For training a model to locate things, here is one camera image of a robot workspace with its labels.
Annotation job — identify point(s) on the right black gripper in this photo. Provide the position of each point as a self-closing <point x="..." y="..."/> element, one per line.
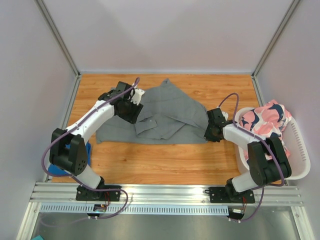
<point x="210" y="132"/>

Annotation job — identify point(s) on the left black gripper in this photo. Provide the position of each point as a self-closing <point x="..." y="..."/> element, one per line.
<point x="133" y="118"/>

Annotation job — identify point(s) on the grey shirt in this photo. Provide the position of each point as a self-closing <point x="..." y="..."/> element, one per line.
<point x="168" y="116"/>

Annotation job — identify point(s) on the pink patterned garment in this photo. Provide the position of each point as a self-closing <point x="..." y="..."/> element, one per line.
<point x="268" y="121"/>

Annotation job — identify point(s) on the blue t-shirt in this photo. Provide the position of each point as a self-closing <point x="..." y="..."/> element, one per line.
<point x="54" y="170"/>

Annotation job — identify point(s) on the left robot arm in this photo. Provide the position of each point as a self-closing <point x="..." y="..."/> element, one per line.
<point x="67" y="149"/>

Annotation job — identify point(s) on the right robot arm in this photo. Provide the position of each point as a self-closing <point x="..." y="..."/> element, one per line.
<point x="267" y="159"/>

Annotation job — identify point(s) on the white laundry basket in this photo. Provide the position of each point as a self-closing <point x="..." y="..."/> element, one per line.
<point x="299" y="159"/>

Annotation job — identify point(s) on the teal object at bottom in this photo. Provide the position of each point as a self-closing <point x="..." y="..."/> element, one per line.
<point x="38" y="237"/>

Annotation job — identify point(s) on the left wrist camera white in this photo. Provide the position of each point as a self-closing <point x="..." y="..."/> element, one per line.
<point x="136" y="96"/>

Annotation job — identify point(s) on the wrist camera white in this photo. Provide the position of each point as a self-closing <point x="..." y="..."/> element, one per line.
<point x="225" y="115"/>
<point x="136" y="96"/>

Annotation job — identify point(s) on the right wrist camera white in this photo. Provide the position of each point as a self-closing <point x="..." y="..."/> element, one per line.
<point x="225" y="115"/>

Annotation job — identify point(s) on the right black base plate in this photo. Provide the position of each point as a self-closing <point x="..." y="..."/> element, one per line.
<point x="228" y="195"/>

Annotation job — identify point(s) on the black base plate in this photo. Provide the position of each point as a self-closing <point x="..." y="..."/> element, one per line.
<point x="111" y="193"/>
<point x="228" y="195"/>

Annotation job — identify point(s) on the aluminium front rail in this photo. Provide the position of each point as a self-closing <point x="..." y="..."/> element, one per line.
<point x="166" y="194"/>

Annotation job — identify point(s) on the slotted cable duct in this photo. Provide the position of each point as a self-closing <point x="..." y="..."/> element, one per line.
<point x="143" y="209"/>

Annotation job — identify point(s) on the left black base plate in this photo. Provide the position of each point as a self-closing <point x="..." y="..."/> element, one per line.
<point x="111" y="193"/>

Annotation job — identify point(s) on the left aluminium frame post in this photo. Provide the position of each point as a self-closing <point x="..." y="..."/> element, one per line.
<point x="43" y="9"/>

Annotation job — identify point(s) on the aluminium frame post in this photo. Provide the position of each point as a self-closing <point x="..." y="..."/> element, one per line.
<point x="276" y="36"/>
<point x="43" y="9"/>

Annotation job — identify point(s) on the right aluminium frame post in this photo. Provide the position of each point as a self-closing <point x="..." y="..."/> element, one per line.
<point x="276" y="36"/>

